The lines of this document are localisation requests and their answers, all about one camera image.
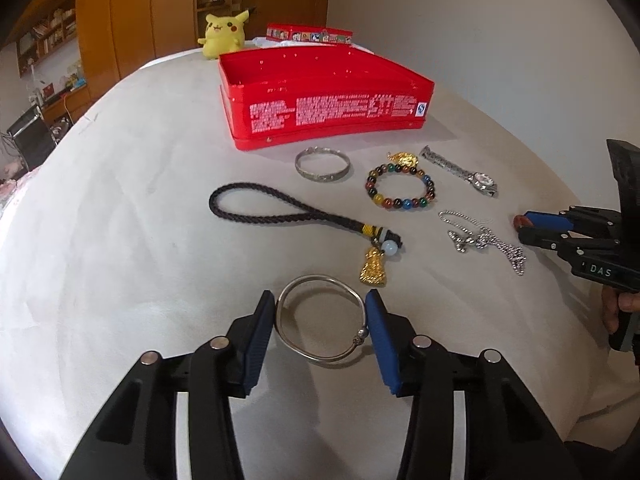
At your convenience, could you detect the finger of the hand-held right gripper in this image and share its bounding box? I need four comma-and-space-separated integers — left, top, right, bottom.
520, 206, 622, 235
517, 229, 623, 265

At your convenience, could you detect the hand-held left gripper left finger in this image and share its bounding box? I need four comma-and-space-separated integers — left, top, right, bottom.
60, 289, 277, 480

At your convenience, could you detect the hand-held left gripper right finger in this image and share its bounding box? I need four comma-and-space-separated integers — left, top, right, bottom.
364, 290, 583, 480

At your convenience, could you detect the thin silver bangle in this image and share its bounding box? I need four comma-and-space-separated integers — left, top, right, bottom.
275, 275, 371, 367

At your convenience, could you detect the silver chain necklace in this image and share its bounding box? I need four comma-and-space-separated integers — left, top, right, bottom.
438, 209, 529, 277

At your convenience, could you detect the silver wristwatch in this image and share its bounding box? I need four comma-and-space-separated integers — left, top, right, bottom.
420, 146, 499, 198

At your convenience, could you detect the black cord gold pendant lanyard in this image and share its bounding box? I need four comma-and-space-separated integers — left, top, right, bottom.
208, 182, 404, 289

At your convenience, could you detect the multicolour bead bracelet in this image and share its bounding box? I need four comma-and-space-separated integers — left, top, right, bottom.
364, 151, 438, 213

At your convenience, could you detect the engraved silver bangle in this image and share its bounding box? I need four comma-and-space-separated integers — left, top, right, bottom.
294, 146, 350, 182

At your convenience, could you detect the red tin box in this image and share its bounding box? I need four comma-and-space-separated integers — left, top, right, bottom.
218, 45, 435, 152

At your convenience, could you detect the person's right hand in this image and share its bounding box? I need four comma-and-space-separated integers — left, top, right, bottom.
601, 286, 640, 367

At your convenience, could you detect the bed with printed sheet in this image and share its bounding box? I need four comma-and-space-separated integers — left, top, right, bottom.
0, 162, 33, 216

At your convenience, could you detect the red tin lid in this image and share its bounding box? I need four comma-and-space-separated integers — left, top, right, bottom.
266, 23, 354, 47

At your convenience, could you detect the wooden desk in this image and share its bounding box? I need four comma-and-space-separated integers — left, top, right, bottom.
41, 84, 94, 127

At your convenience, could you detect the black office chair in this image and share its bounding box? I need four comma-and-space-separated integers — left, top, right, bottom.
6, 107, 59, 171

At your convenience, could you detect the yellow plush toy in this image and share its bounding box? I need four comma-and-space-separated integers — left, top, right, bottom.
197, 8, 250, 61

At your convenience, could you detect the wooden wardrobe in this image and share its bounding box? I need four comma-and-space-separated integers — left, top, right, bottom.
75, 0, 333, 81

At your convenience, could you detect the wooden bookshelf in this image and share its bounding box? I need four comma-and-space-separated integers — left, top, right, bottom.
17, 7, 78, 78

